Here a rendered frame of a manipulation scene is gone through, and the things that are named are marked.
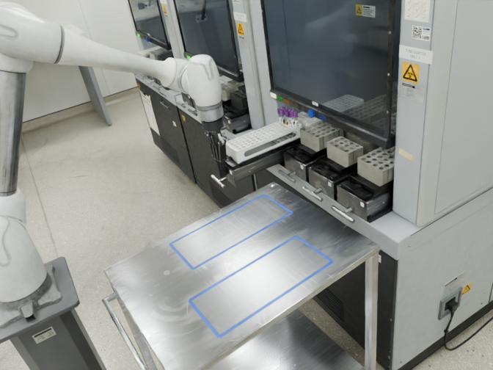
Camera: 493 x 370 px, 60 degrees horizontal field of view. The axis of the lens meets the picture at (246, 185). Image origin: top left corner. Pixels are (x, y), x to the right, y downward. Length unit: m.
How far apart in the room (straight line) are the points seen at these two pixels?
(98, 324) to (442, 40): 1.92
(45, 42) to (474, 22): 1.04
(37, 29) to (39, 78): 3.71
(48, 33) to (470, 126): 1.13
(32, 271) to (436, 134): 1.17
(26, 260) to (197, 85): 0.73
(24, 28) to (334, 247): 0.94
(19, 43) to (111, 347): 1.44
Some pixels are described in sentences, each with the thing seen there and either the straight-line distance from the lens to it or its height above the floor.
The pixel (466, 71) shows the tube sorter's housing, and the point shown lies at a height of 1.17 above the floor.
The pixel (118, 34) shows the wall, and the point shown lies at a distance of 5.01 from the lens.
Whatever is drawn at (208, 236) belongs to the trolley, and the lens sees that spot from 1.25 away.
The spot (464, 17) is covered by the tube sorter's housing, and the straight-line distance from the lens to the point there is 1.16.
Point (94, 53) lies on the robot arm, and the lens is 1.29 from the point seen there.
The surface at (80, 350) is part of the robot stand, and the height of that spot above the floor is 0.48.
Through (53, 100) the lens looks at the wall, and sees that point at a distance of 5.00.
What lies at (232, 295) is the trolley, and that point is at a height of 0.82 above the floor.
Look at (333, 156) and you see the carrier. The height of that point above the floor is 0.84.
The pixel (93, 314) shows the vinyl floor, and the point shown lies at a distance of 2.39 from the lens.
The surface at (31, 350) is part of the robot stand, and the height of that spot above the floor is 0.58.
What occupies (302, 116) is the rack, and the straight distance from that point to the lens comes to 1.76.
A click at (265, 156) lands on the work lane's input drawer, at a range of 1.62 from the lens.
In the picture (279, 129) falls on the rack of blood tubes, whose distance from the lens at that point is 1.67.
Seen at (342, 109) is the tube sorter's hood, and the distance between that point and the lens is 1.39.
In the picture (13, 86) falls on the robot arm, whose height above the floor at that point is 1.27.
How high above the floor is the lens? 1.59
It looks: 32 degrees down
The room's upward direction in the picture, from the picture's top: 10 degrees counter-clockwise
